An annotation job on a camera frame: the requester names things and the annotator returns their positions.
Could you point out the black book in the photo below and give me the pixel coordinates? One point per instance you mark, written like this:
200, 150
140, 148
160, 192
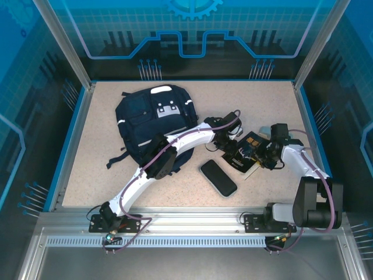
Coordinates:
237, 163

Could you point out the grey blue stapler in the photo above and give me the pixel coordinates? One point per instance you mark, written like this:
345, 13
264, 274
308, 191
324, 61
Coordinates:
264, 130

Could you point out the black pencil case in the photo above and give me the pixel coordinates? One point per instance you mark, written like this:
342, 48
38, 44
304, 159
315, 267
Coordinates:
218, 179

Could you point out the navy blue backpack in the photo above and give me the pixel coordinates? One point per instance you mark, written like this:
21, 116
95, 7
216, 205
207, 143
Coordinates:
140, 128

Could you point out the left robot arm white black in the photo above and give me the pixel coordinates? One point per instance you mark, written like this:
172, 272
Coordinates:
189, 140

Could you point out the yellow power connector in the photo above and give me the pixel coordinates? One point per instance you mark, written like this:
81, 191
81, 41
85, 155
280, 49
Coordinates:
281, 238
110, 235

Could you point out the aluminium side rail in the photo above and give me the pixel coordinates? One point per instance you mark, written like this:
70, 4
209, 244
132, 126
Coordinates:
81, 122
306, 122

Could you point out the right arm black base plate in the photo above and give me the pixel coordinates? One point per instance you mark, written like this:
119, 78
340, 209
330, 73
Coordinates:
252, 224

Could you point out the aluminium cross rail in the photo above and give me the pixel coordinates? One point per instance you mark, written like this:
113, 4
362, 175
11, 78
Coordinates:
189, 218

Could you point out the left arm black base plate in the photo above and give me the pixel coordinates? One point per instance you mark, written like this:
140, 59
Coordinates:
134, 226

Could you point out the aluminium frame post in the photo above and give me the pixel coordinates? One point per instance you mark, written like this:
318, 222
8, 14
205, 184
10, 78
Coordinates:
72, 49
320, 43

